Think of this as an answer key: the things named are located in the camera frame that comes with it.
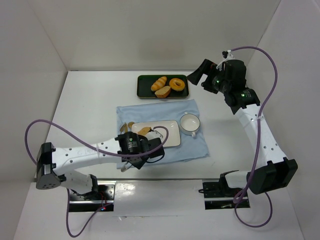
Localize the small seeded bread slice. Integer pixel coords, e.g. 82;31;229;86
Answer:
138;127;152;136

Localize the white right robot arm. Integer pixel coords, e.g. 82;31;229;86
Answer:
187;59;298;195

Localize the right arm metal base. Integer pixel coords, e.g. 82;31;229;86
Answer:
198;181;241;210

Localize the left arm metal base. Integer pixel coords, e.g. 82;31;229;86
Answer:
68;181;116;213

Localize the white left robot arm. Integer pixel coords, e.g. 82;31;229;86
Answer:
36;130;165;200

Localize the striped long bread roll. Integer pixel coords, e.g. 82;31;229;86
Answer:
150;76;167;92

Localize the large seeded bread slice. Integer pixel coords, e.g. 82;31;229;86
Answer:
154;85;172;99

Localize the glazed orange donut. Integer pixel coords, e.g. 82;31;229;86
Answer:
169;78;186;92

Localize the white rectangular plate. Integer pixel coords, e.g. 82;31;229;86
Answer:
131;120;181;148

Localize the white soup cup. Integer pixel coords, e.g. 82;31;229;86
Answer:
179;112;201;138

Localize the dark green serving tray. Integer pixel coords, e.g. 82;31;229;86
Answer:
136;74;189;99

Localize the light blue cloth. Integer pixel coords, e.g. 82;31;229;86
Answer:
116;99;210;166

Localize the gold fork green handle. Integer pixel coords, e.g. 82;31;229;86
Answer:
119;122;128;134

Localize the gold spoon green handle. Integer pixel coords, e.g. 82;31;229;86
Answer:
125;121;134;132

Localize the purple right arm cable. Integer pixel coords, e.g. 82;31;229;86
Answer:
221;45;279;228

